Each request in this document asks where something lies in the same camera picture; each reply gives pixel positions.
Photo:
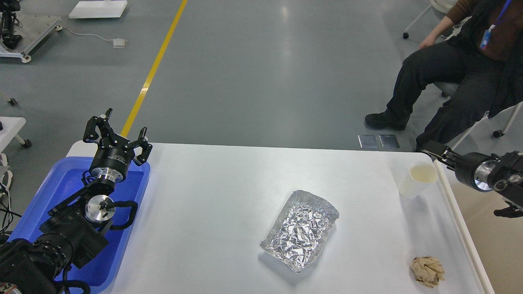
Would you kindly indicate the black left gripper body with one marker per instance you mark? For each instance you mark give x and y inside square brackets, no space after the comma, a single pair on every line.
[111,158]

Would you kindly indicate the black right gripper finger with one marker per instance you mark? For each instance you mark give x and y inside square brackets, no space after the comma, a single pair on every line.
[441,153]

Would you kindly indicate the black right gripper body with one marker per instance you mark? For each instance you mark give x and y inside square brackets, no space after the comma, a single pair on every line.
[473,169]

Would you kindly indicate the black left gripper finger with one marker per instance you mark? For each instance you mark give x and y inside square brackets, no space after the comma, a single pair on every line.
[141,148]
[98,131]

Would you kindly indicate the white paper cup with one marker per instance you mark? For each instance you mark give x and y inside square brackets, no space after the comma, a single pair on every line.
[419,176]

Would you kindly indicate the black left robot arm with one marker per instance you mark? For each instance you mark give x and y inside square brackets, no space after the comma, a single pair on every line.
[75,232]

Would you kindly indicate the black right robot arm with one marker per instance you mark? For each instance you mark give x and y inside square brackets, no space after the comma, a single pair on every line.
[507,181]

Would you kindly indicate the blue plastic bin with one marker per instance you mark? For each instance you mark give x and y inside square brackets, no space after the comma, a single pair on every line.
[61,182]

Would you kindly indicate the right metal floor plate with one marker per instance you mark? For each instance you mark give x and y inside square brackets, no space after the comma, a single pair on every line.
[389,141]

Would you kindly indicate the metal floor plate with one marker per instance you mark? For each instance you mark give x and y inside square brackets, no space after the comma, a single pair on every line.
[368,141]
[389,141]

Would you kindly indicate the beige plastic bin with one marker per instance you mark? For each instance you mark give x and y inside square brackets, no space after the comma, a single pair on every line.
[497,239]

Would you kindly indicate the white side table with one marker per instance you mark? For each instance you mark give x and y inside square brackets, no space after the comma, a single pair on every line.
[11,126]

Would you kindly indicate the left metal floor plate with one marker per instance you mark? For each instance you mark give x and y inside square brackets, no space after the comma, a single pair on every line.
[368,141]

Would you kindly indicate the crumpled brown paper ball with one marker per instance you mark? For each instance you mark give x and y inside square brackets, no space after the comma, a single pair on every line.
[428,270]

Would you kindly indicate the person in black clothes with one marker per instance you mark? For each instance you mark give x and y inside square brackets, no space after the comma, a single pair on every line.
[477,45]

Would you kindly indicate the metal cart with equipment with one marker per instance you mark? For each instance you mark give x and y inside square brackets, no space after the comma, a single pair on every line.
[20,34]

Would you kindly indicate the white flat board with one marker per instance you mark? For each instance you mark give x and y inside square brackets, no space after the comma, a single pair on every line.
[87,9]

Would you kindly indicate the crumpled aluminium foil tray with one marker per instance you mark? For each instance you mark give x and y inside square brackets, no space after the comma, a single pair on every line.
[300,231]

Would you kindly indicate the white power adapter with cable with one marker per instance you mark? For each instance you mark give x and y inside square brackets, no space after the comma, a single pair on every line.
[115,42]

